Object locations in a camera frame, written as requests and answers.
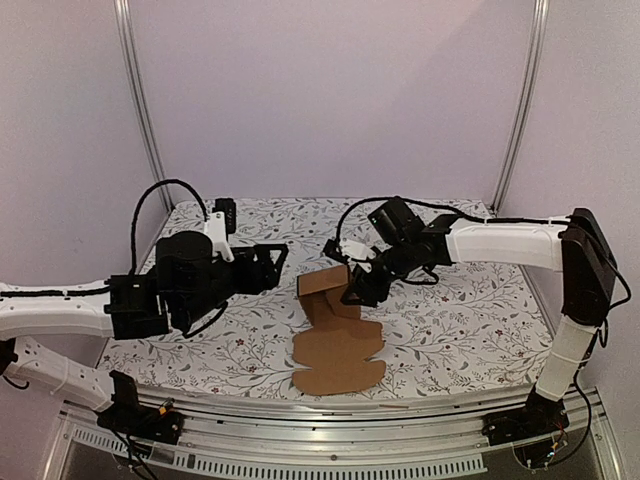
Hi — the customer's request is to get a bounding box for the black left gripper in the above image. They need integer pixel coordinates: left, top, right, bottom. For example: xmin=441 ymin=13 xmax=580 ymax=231
xmin=179 ymin=245 xmax=289 ymax=328

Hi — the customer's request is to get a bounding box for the brown cardboard box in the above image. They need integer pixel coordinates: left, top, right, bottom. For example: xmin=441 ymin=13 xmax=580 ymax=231
xmin=292 ymin=265 xmax=386 ymax=396

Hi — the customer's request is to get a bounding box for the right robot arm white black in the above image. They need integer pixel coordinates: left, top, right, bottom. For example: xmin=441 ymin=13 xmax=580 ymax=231
xmin=326 ymin=196 xmax=620 ymax=436

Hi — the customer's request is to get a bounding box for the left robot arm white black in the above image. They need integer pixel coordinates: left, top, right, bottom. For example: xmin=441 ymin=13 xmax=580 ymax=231
xmin=1 ymin=231 xmax=289 ymax=434

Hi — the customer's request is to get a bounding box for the floral patterned table mat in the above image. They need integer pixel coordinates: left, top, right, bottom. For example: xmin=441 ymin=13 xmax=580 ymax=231
xmin=99 ymin=198 xmax=551 ymax=401

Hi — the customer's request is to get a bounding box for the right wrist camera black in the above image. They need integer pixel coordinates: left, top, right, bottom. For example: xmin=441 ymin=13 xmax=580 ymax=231
xmin=323 ymin=239 xmax=376 ymax=263

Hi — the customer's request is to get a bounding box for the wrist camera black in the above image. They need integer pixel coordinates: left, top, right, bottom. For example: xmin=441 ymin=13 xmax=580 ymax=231
xmin=204 ymin=198 xmax=237 ymax=263
xmin=323 ymin=239 xmax=376 ymax=263

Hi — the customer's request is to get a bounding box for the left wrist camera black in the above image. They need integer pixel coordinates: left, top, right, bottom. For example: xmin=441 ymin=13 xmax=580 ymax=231
xmin=204 ymin=198 xmax=237 ymax=263

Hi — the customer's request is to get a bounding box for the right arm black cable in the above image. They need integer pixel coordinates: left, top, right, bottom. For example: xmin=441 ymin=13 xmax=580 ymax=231
xmin=333 ymin=197 xmax=571 ymax=251

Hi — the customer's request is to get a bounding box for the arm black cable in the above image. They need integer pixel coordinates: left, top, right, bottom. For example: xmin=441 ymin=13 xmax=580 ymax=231
xmin=128 ymin=178 xmax=209 ymax=274
xmin=333 ymin=197 xmax=571 ymax=251

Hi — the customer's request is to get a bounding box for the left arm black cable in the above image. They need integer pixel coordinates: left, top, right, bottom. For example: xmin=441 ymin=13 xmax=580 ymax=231
xmin=128 ymin=178 xmax=209 ymax=274

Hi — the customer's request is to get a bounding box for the front aluminium rail base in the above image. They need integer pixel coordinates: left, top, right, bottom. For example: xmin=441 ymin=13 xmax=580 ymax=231
xmin=42 ymin=384 xmax=626 ymax=480

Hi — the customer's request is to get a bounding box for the right aluminium frame post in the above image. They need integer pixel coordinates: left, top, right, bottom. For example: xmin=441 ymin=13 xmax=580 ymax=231
xmin=490 ymin=0 xmax=550 ymax=214

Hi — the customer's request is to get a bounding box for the aluminium frame post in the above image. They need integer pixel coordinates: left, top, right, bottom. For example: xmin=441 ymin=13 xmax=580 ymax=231
xmin=113 ymin=0 xmax=166 ymax=182
xmin=490 ymin=0 xmax=550 ymax=214

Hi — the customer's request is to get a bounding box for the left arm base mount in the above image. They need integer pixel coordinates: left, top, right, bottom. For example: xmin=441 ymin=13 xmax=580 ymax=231
xmin=96 ymin=370 xmax=185 ymax=445

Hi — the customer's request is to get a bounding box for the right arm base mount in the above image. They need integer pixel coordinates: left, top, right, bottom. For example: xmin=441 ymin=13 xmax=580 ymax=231
xmin=481 ymin=389 xmax=570 ymax=446

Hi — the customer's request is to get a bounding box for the left aluminium frame post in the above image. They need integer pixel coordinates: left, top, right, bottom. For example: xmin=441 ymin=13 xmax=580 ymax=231
xmin=113 ymin=0 xmax=166 ymax=182

